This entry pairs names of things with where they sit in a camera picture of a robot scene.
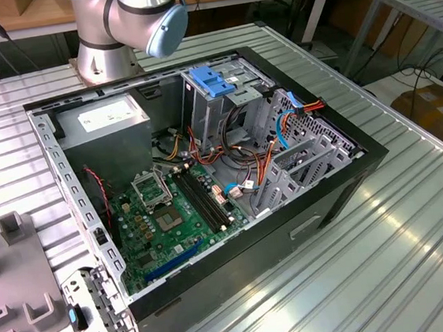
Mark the black stand pole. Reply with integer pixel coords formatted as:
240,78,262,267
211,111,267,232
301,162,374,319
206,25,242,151
285,0,336,49

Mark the metal card retention bracket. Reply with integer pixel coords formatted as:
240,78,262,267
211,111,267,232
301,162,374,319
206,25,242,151
58,263,135,332

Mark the red orange wire bundle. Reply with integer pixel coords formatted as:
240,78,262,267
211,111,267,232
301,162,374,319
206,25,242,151
183,121,229,169

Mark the blue expansion slot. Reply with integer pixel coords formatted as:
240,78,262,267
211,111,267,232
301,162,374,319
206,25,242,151
140,237,209,284

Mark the blue data wire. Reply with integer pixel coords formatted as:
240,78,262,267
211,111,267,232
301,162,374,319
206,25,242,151
271,89,308,153

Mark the metal socket cover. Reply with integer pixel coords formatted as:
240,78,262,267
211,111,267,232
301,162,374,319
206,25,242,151
128,169,173,214

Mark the black latch blue tab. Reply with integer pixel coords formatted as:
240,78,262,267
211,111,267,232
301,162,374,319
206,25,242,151
64,301,90,332

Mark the metal slat side table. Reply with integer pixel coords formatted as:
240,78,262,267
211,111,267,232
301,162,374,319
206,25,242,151
337,0,443,78

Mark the blue plastic drive latch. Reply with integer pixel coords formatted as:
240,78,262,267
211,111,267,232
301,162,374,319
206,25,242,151
188,63,237,101

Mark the grey optical drive cage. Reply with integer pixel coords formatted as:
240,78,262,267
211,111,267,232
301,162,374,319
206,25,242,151
177,55,283,151

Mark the black open PC case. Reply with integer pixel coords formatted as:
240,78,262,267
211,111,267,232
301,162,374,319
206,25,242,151
19,32,408,332

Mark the black RAM slot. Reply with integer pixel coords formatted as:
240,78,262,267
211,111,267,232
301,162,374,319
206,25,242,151
180,164,233,234
172,166,224,237

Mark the black floor cable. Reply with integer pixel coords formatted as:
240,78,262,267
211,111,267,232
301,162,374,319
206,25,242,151
404,50,443,115

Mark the brown cardboard box on floor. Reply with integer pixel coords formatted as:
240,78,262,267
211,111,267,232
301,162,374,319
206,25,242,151
389,85,443,156

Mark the grey perforated disk bay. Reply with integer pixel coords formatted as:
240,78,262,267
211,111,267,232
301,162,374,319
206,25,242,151
239,80,371,219

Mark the CPU socket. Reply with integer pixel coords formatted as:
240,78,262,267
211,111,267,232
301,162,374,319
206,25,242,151
152,205,188,234

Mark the green motherboard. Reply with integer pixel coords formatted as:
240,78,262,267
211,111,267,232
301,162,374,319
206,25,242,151
105,158,257,299

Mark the grey parts rack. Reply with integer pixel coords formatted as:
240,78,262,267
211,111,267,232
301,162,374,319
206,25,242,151
0,206,76,332

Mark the black case fan red wire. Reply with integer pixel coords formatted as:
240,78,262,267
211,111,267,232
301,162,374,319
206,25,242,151
82,164,115,244

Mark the small black case latch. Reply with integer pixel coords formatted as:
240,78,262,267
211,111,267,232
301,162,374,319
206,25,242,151
91,226,109,247

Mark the black cable bundle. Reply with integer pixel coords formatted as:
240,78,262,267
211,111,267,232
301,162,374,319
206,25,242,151
217,101,272,169

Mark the grey power supply unit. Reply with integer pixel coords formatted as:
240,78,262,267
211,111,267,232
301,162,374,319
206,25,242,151
52,91,158,200

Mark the yellow wire bundle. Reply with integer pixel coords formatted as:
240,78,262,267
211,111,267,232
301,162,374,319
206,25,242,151
161,132,187,162

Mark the orange power wire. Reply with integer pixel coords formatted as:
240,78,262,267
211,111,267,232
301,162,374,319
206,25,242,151
248,98,333,189

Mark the small blue wire white plug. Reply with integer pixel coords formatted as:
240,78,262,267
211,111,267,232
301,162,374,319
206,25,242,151
223,180,258,202

